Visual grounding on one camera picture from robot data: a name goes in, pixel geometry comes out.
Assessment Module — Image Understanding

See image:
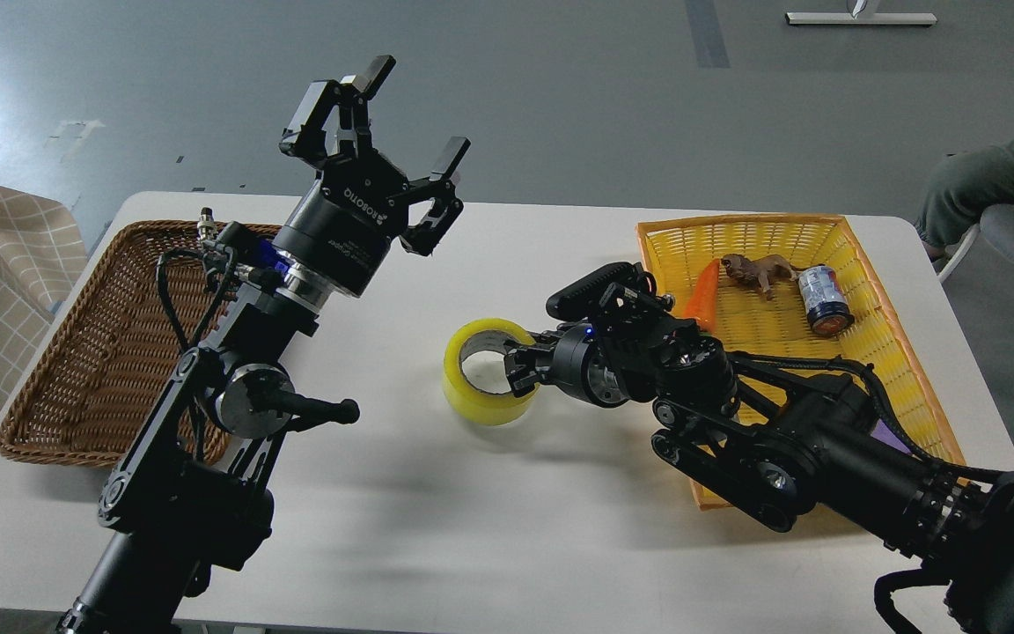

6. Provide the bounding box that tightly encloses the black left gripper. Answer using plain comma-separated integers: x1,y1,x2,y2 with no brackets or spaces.
273,54,470,298

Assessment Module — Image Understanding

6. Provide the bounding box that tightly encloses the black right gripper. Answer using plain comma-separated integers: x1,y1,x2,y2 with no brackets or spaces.
504,324,627,407

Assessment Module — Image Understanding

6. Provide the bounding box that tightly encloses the yellow tape roll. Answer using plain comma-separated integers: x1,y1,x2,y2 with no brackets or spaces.
440,318,538,428

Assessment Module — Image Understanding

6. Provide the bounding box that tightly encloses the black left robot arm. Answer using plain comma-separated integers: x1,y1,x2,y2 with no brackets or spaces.
56,54,470,633

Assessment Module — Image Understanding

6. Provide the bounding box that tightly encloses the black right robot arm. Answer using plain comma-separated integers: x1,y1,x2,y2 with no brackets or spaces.
503,263,1014,633

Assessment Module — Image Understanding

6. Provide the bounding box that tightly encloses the orange toy carrot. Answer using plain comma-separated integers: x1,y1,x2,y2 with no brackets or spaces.
680,258,721,334

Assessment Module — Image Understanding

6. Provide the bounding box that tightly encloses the brown toy animal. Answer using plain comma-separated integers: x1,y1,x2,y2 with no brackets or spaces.
720,254,804,301

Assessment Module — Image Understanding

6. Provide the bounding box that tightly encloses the yellow plastic basket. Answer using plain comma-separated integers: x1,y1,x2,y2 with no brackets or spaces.
636,213,965,464

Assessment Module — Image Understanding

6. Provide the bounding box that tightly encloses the small blue can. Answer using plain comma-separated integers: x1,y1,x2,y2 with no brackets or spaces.
797,264,856,337

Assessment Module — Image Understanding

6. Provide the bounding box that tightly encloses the brown wicker basket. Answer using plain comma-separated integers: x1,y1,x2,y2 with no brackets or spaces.
0,220,283,468

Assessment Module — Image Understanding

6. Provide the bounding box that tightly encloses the purple foam block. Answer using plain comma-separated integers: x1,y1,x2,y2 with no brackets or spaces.
870,420,912,456

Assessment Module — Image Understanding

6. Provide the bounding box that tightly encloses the white stand base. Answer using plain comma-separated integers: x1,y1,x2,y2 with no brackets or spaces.
784,1,938,27

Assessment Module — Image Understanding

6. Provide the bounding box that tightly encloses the seated person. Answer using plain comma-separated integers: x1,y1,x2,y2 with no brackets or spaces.
914,140,1014,263

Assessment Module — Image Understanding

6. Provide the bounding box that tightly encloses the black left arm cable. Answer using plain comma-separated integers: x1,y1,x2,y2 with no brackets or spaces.
155,246,239,441

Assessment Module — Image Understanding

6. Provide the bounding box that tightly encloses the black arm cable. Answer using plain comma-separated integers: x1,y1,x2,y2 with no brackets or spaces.
155,246,239,441
727,350,1010,483

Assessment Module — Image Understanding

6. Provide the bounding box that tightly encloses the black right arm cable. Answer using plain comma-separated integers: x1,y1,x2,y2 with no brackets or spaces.
727,350,1010,483

